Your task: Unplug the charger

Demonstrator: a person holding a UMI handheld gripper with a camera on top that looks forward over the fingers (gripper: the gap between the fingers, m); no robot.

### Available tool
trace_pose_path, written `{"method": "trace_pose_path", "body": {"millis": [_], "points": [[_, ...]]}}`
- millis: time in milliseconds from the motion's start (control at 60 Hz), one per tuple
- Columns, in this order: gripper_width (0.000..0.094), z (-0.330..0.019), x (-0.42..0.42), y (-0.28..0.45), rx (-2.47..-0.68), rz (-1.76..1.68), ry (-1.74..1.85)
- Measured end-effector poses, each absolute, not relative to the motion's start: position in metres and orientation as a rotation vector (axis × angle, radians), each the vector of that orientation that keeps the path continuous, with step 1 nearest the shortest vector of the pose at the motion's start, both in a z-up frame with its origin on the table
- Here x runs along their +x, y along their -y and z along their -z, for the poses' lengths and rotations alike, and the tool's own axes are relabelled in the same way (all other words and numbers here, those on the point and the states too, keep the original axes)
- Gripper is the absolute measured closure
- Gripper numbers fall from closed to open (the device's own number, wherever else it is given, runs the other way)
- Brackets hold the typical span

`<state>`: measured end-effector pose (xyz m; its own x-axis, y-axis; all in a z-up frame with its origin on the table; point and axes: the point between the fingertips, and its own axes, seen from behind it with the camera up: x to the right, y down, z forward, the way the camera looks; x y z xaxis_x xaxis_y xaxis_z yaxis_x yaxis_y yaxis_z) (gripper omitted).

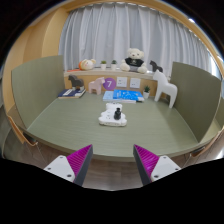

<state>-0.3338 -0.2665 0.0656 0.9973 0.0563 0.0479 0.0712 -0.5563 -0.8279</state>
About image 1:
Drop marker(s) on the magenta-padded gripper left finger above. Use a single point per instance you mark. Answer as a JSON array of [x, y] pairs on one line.
[[59, 166]]

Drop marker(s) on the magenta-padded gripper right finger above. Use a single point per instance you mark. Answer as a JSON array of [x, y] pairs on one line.
[[165, 166]]

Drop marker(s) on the wooden chair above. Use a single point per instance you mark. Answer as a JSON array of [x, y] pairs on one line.
[[208, 146], [20, 133]]

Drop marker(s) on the white bear-shaped power strip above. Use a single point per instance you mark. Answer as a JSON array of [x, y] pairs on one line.
[[107, 119]]

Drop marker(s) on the dark blue book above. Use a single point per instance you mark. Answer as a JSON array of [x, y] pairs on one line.
[[68, 93]]

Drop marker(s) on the green partition panel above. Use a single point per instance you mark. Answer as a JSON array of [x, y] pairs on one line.
[[196, 100], [220, 113], [36, 90]]

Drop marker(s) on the spiky potted plant, white pot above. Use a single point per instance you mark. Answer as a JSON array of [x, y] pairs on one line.
[[146, 94]]

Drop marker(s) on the large white horse figure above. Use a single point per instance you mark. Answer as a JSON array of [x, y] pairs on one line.
[[165, 87]]

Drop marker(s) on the bright blue book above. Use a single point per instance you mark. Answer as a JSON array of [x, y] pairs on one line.
[[126, 94]]

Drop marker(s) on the light blue book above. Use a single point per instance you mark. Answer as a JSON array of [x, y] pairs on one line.
[[107, 96]]

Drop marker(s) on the dark grey horse figure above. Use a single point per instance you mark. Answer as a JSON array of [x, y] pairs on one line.
[[76, 81]]

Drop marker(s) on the pink horse figure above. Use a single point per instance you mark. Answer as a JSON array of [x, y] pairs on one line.
[[96, 85]]

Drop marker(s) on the purple round number disc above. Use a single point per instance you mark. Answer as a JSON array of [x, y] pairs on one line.
[[109, 84]]

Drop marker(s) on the small black horse figure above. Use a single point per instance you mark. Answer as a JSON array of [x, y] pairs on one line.
[[155, 67]]

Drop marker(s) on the light wooden ledge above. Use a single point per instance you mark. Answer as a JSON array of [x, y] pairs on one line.
[[100, 72]]

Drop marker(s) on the small potted plant, white pot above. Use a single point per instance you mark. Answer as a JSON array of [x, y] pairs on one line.
[[103, 66], [114, 66]]

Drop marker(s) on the cream teddy bear, black shirt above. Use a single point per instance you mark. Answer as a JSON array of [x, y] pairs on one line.
[[134, 56]]

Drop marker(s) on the white pleated curtain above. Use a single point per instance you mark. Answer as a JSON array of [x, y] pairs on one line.
[[110, 30]]

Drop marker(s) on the white wall socket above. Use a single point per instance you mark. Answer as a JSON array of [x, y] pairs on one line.
[[121, 82], [135, 83]]

